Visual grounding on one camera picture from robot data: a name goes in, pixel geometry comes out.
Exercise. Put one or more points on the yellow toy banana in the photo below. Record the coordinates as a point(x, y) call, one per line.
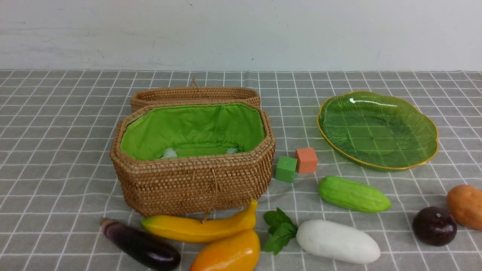
point(191, 230)

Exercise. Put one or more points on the orange toy mango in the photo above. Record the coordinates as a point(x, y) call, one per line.
point(240, 252)

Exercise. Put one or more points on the green toy cucumber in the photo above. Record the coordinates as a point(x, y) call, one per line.
point(352, 195)

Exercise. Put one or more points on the white toy radish green leaves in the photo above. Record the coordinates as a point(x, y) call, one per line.
point(322, 238)

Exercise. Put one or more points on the purple toy eggplant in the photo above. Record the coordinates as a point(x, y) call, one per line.
point(143, 247)

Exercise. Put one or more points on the dark purple toy passionfruit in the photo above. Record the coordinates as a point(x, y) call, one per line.
point(434, 226)

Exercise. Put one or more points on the brown toy potato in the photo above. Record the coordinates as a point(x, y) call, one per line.
point(465, 204)

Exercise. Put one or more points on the woven rattan basket green lining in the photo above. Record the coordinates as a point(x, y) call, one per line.
point(193, 157)

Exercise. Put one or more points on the green foam cube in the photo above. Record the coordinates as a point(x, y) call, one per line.
point(286, 169)

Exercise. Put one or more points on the orange foam cube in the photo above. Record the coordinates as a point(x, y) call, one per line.
point(307, 160)

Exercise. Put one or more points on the green glass leaf plate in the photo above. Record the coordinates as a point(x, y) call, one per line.
point(381, 132)

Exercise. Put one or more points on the grey checked tablecloth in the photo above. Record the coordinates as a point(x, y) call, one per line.
point(57, 178)

